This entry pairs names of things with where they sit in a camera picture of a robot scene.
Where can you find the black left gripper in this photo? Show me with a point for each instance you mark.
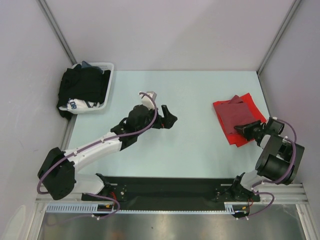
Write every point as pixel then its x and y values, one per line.
pixel 165 122

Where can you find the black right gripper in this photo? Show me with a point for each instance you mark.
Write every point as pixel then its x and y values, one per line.
pixel 245 129

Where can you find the pink garment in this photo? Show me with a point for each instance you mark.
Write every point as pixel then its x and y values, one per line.
pixel 232 115

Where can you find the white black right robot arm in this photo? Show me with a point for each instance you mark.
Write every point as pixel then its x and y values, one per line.
pixel 279 160

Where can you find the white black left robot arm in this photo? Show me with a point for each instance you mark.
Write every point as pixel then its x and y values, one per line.
pixel 59 173

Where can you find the white plastic laundry basket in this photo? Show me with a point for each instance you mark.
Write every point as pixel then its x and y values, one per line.
pixel 105 85

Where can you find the black garment in basket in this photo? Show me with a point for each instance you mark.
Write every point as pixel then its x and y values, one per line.
pixel 85 85

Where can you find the white garment blue letters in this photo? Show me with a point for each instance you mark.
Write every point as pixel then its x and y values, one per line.
pixel 78 104

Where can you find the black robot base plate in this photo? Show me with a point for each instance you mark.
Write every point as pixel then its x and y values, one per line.
pixel 172 194

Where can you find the right aluminium corner post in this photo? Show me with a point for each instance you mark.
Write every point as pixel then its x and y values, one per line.
pixel 279 34

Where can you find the aluminium corner post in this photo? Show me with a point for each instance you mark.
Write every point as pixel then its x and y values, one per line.
pixel 53 24
pixel 279 34

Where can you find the white slotted cable duct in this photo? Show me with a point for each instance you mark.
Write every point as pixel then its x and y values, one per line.
pixel 95 208

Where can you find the left aluminium corner post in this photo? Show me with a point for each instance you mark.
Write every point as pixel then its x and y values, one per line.
pixel 53 24

